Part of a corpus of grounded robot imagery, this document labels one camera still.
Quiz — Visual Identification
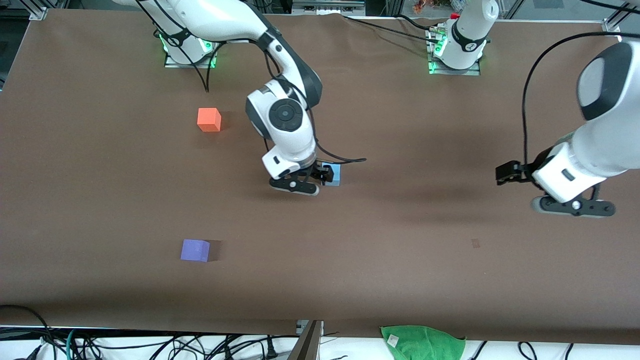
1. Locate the blue foam block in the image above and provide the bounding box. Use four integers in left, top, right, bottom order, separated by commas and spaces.
322, 163, 342, 187

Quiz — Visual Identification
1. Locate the orange foam block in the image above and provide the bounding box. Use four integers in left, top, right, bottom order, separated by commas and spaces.
197, 107, 222, 133

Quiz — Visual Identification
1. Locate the purple foam block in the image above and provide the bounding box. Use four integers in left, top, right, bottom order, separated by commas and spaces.
180, 238, 211, 263

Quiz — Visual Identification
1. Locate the brown table cover sheet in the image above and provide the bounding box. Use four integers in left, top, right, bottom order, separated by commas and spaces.
0, 9, 640, 346

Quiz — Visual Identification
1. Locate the green cloth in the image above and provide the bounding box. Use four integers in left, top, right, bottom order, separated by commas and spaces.
380, 325, 467, 360

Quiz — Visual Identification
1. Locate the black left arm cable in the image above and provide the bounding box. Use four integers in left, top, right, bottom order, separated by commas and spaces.
521, 31, 623, 169

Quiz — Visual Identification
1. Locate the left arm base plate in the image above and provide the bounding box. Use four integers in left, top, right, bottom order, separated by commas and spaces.
426, 25, 483, 76

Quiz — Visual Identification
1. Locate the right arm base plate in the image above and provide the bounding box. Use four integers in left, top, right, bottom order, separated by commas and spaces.
164, 30, 219, 68

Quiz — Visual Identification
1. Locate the long black table cable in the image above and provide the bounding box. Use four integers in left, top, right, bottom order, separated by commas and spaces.
342, 14, 441, 41

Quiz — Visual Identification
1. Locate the aluminium frame rail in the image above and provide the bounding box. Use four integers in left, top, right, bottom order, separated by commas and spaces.
291, 0, 367, 16

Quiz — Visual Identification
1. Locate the grey metal post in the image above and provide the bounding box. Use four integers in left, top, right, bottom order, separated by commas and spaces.
287, 320, 324, 360

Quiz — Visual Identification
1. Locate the short black table cable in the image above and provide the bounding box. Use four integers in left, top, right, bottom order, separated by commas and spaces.
395, 14, 443, 31

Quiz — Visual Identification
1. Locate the thick black floor cable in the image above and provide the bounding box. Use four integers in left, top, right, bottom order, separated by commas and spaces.
0, 304, 53, 360

